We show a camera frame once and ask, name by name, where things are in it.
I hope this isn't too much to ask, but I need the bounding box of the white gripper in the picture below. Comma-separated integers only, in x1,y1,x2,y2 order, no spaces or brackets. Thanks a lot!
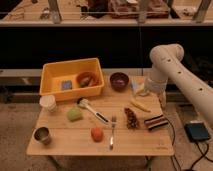
144,77,166,96

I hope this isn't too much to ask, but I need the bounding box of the striped brown eraser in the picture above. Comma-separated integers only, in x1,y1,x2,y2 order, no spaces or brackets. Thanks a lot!
144,115,168,131

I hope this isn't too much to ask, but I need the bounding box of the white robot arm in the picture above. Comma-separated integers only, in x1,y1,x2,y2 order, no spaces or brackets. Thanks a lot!
144,44,213,129

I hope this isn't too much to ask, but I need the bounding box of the white paper cup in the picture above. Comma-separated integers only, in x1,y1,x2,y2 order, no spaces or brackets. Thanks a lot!
39,95,57,112

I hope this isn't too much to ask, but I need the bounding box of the metal cup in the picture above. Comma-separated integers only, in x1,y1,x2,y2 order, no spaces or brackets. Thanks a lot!
34,127,51,145

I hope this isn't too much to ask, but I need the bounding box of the gray cloth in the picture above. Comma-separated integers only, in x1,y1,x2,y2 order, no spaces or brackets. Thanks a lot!
131,79,146,96

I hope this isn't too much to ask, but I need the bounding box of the yellow banana toy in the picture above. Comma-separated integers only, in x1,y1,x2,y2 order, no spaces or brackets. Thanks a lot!
130,99,151,112

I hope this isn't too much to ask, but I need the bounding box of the dark red bowl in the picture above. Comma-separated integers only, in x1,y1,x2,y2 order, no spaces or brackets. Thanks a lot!
110,72,129,91

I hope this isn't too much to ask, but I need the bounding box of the brown grape bunch toy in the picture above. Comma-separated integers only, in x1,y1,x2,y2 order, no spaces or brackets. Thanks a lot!
124,108,139,129

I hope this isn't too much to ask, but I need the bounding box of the wooden folding table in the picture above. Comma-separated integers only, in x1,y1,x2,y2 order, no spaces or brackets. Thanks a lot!
27,82,174,156

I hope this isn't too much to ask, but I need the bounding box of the metal fork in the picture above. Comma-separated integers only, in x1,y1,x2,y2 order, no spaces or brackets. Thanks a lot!
110,116,117,150

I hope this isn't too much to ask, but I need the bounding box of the black power box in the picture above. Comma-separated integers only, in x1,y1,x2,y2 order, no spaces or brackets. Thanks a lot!
184,123,211,142

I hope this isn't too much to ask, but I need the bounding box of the orange bowl in bin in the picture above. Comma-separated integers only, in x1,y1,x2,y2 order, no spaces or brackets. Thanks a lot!
76,72,98,88

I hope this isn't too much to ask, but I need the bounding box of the orange ball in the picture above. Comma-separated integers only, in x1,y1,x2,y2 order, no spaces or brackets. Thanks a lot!
91,127,104,142

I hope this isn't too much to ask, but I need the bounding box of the yellow plastic bin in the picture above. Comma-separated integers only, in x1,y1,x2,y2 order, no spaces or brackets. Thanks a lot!
40,58,104,101

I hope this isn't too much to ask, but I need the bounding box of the green soft toy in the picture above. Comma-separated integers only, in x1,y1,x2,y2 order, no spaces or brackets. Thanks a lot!
67,106,83,122

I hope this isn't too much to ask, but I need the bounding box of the blue sponge in bin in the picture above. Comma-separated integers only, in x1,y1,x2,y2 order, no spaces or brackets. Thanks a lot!
61,80,72,90

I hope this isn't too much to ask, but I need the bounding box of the white black handled brush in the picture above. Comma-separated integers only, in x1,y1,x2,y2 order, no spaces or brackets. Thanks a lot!
77,98,109,124

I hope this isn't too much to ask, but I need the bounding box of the black cable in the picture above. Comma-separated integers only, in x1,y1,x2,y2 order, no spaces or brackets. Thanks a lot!
163,109,213,171

